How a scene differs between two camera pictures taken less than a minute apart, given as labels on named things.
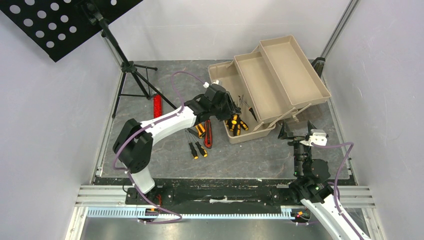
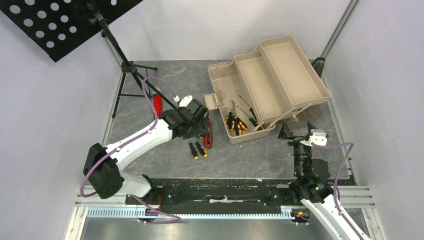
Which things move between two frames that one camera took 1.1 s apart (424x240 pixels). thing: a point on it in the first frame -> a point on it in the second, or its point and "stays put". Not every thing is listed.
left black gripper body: x=222 y=111 -> x=197 y=128
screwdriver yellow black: x=233 y=121 -> x=254 y=122
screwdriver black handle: x=250 y=109 stays put
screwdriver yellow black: x=238 y=126 stays put
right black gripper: x=296 y=137 stays put
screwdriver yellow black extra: x=244 y=125 stays put
